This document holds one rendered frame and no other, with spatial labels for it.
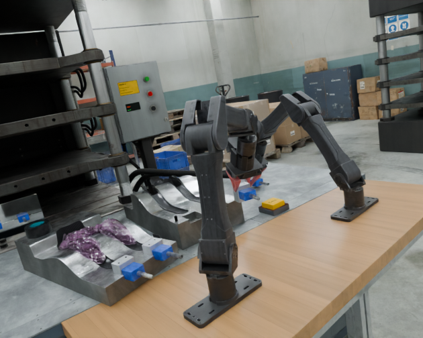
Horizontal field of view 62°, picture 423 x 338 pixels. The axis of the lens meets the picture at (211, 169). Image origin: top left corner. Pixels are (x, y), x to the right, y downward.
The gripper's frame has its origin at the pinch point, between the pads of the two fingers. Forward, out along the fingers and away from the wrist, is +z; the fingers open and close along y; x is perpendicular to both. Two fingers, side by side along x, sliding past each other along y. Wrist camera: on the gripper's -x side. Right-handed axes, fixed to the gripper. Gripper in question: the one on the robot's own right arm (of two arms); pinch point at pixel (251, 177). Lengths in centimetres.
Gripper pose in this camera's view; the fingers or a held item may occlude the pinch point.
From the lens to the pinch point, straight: 163.5
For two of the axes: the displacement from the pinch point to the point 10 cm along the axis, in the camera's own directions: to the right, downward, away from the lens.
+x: 5.9, 5.5, -5.9
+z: -1.3, 7.8, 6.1
